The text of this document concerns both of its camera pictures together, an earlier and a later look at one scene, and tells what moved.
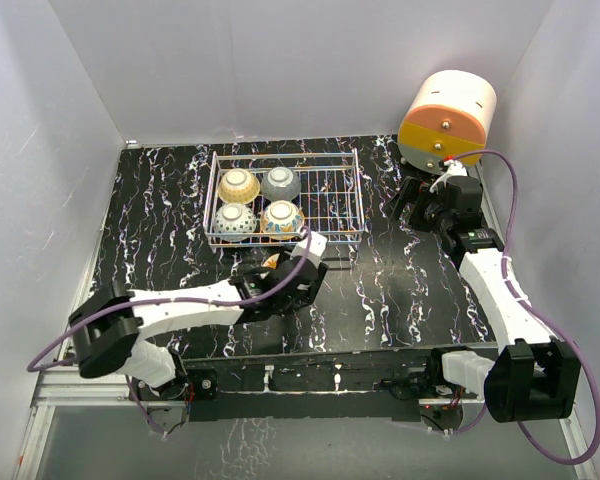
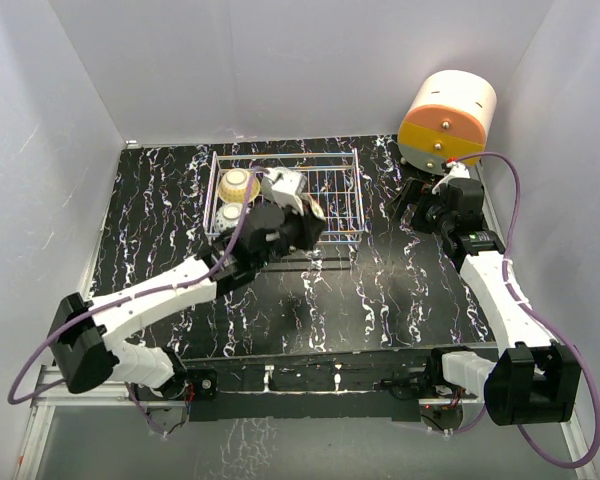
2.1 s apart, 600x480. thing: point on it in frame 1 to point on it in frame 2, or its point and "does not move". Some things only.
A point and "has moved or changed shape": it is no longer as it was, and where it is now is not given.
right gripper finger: [419, 208] does not move
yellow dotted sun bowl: [238, 186] does not move
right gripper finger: [405, 196] does not move
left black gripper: [306, 294] to [309, 228]
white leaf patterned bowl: [271, 262] has moved or changed shape
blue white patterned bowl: [235, 218] does not move
